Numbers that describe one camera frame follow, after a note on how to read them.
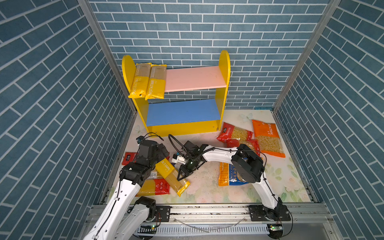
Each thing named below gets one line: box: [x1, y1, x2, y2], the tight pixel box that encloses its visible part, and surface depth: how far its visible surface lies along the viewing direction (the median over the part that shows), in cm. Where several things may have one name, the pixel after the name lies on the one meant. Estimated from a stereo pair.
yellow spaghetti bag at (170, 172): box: [155, 158, 191, 197], surface depth 84 cm
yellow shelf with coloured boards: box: [122, 50, 231, 137], surface depth 87 cm
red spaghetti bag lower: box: [135, 179, 170, 197], surface depth 82 cm
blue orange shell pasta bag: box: [218, 162, 250, 187], surface depth 83 cm
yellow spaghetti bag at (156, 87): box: [145, 64, 167, 101], surface depth 77 cm
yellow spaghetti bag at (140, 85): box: [128, 62, 152, 99], surface depth 76 cm
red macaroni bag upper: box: [216, 122, 254, 142], surface depth 104 cm
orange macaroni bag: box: [252, 119, 286, 158], surface depth 101 cm
